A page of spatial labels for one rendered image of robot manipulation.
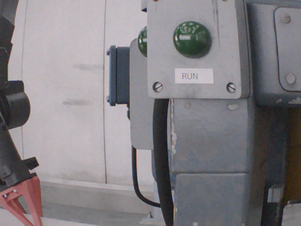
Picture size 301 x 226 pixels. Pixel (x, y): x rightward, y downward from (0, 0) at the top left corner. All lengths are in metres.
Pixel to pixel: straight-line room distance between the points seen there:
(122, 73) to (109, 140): 5.29
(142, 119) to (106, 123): 5.31
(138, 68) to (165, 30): 0.48
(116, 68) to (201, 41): 0.53
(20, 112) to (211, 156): 0.40
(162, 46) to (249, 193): 0.14
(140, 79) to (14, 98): 0.22
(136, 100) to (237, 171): 0.47
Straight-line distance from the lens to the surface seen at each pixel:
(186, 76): 0.51
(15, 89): 0.90
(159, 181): 0.60
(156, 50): 0.52
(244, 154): 0.55
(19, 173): 0.80
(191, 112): 0.56
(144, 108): 0.99
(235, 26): 0.50
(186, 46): 0.49
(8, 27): 0.85
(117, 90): 1.01
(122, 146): 6.25
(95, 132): 6.35
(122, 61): 1.01
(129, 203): 6.26
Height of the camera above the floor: 1.26
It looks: 3 degrees down
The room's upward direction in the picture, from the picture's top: 1 degrees counter-clockwise
